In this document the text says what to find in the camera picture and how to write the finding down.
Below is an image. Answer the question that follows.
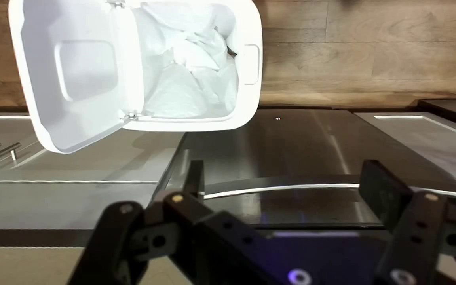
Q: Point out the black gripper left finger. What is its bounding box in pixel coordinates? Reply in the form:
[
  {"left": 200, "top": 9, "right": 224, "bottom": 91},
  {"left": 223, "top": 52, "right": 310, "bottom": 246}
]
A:
[{"left": 67, "top": 158, "right": 272, "bottom": 285}]

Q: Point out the stainless steel dishwasher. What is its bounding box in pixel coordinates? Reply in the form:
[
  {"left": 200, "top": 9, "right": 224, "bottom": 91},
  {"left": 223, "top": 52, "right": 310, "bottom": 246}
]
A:
[{"left": 154, "top": 107, "right": 456, "bottom": 229}]

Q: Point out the narrow grey base cabinet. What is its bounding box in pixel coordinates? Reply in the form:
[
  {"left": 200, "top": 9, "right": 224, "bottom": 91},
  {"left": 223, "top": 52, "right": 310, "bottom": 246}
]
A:
[{"left": 352, "top": 97, "right": 456, "bottom": 186}]

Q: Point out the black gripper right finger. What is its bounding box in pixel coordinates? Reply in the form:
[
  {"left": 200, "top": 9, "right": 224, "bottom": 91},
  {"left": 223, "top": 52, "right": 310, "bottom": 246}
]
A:
[{"left": 357, "top": 158, "right": 456, "bottom": 285}]

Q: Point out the grey sink base cabinet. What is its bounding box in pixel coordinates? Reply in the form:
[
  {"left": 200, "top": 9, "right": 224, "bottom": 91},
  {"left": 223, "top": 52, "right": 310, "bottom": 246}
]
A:
[{"left": 0, "top": 110, "right": 186, "bottom": 185}]

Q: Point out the white bin liner bag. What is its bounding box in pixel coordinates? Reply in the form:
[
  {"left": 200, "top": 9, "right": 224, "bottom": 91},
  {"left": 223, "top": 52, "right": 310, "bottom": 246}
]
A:
[{"left": 131, "top": 1, "right": 240, "bottom": 118}]

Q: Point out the white plastic trash bin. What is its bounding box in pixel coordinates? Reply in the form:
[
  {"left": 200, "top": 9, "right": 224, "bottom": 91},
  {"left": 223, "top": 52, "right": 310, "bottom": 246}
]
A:
[{"left": 6, "top": 0, "right": 264, "bottom": 156}]

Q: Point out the steel dishwasher handle bar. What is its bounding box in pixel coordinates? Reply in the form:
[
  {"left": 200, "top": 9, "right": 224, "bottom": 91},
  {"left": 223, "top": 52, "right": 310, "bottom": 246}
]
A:
[{"left": 200, "top": 180, "right": 456, "bottom": 204}]

